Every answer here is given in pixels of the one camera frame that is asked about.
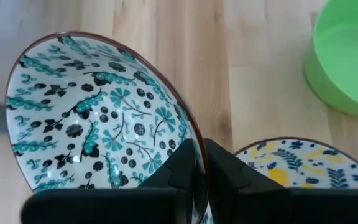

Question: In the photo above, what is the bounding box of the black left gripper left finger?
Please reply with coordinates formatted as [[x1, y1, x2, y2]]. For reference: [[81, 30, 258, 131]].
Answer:
[[21, 138, 208, 224]]

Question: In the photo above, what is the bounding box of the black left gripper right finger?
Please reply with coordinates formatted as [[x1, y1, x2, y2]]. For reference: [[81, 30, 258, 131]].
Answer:
[[203, 138, 358, 224]]

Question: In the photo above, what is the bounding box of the yellow blue patterned bowl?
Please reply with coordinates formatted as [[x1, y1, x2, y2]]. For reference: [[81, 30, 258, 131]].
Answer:
[[233, 136, 358, 190]]

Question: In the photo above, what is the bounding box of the teal floral ceramic bowl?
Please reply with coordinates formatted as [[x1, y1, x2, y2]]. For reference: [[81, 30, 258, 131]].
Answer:
[[4, 30, 211, 224]]

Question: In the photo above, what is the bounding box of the green plastic bowl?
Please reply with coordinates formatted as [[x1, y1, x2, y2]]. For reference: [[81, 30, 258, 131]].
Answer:
[[302, 0, 358, 118]]

